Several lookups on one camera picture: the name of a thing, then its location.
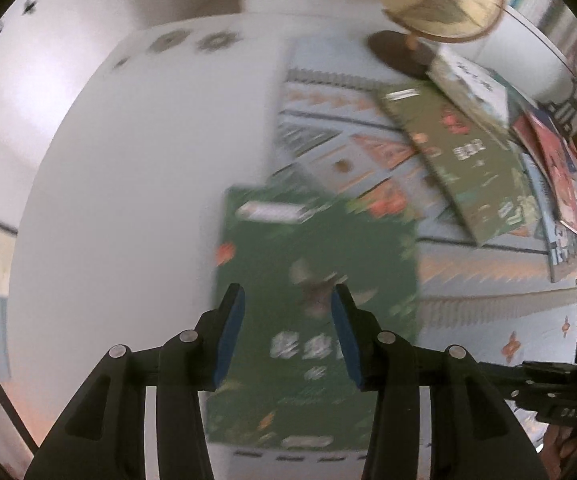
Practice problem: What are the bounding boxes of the patterned blue orange mat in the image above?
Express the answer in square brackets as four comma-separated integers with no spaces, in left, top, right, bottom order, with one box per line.
[268,40,577,466]

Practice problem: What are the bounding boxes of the pale blue illustrated book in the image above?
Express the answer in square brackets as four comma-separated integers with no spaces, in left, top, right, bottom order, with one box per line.
[425,50,516,128]

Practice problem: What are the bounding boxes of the red illustrated book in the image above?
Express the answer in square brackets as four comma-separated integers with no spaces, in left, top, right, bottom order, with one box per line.
[511,109,577,236]

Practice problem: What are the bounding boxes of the dark green flowered book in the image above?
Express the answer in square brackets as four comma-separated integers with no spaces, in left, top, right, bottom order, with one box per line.
[206,185,419,451]

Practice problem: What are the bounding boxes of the green leafy cover book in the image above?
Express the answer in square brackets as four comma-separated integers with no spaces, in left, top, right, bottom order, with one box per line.
[375,82,544,247]

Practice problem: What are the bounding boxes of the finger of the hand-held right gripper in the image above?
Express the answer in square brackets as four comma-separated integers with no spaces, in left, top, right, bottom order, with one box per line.
[474,361,521,401]

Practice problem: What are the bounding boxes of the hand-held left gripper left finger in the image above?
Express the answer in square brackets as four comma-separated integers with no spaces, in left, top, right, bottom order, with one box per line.
[26,284,246,480]

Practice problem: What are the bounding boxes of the navy blue book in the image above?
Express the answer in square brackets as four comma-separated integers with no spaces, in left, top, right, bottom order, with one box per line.
[528,160,577,283]

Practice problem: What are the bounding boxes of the person's right hand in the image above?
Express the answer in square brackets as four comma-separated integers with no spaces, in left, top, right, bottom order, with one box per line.
[542,422,577,480]

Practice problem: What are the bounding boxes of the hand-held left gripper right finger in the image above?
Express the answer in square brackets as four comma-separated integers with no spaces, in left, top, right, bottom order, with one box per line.
[331,284,549,480]

